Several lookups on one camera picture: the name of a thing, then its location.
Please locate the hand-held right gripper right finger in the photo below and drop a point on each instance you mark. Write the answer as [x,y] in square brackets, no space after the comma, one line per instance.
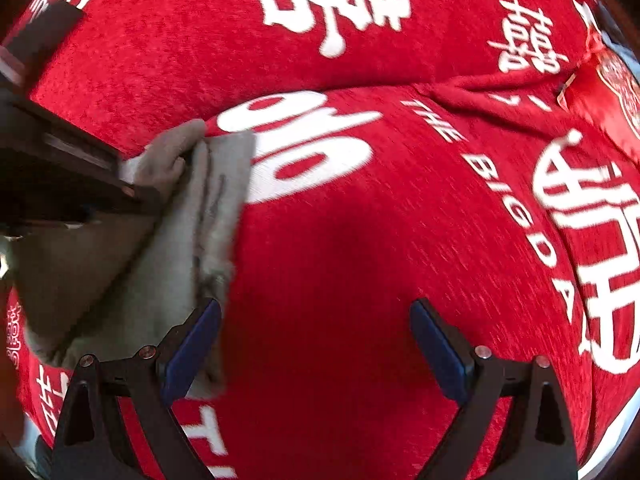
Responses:
[440,352]

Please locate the grey small garment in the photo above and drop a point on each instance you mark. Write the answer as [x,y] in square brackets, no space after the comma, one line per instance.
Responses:
[150,260]

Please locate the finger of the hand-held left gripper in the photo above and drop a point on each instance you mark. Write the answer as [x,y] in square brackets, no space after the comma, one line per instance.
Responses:
[65,180]

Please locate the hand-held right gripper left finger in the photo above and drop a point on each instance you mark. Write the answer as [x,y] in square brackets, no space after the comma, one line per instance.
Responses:
[192,347]

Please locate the red printed blanket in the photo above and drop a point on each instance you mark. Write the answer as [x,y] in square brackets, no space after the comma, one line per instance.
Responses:
[380,240]

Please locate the red satin pillow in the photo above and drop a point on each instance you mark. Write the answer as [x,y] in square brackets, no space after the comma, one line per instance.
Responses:
[612,90]

